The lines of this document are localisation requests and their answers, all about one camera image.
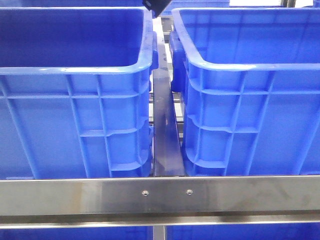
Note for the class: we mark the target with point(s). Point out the large blue crate right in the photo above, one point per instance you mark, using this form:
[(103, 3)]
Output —
[(251, 91)]

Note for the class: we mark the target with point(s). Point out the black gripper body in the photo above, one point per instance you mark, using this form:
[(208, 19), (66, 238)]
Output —
[(156, 6)]

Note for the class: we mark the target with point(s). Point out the blue crate lower right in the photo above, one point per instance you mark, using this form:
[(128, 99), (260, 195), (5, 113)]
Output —
[(277, 231)]

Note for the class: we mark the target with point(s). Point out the steel front rail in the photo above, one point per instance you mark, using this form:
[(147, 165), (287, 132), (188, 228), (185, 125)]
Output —
[(117, 202)]

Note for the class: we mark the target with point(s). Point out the large blue crate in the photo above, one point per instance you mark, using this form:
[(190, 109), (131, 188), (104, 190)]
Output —
[(74, 92), (251, 91)]

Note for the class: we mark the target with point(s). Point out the steel centre divider bar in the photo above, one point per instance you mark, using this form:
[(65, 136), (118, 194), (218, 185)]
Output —
[(168, 161)]

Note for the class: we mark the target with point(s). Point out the left rail screw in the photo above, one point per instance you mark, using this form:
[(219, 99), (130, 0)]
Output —
[(145, 193)]

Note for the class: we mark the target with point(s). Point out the large blue crate left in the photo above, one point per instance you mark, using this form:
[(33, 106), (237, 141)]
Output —
[(74, 92)]

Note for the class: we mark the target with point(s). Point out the blue crate back right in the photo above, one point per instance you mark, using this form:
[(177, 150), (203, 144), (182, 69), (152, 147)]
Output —
[(194, 4)]

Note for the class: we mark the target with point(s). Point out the dark vertical post background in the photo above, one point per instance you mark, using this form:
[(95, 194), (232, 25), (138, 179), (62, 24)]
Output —
[(288, 3)]

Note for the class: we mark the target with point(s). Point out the right rail screw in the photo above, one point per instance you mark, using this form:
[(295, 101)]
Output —
[(189, 192)]

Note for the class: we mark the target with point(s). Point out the blue crate lower left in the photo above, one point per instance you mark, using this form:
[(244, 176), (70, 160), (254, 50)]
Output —
[(92, 233)]

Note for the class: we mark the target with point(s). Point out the rail screw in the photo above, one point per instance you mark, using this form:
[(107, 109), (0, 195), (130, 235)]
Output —
[(145, 193), (189, 192)]

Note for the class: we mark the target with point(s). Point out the blue crate back left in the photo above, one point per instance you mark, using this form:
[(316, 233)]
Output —
[(81, 3)]

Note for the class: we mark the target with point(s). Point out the steel lower centre post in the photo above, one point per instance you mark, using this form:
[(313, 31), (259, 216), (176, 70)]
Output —
[(159, 232)]

